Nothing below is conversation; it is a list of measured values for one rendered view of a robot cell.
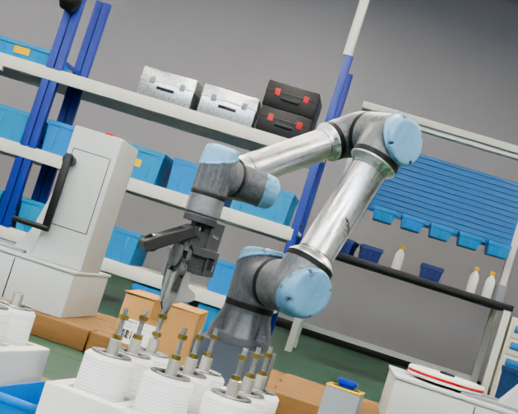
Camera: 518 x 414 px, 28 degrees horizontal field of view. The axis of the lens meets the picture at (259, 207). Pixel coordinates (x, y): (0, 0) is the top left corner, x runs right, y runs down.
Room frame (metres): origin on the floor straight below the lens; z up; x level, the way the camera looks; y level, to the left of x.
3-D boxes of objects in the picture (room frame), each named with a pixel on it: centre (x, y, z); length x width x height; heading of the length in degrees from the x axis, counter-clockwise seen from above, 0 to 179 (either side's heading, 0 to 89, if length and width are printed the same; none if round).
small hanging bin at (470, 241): (7.54, -1.54, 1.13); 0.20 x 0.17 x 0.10; 174
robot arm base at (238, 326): (2.42, -0.05, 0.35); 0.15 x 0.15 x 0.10
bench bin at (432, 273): (7.33, -1.30, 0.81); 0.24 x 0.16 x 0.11; 172
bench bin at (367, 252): (7.34, -0.85, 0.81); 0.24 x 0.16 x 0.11; 177
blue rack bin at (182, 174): (6.79, 0.39, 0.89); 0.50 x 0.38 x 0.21; 172
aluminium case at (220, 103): (6.75, 0.37, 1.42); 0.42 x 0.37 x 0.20; 177
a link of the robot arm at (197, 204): (2.14, 0.11, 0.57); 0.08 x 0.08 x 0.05
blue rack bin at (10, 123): (6.94, 1.76, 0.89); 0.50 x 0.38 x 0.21; 175
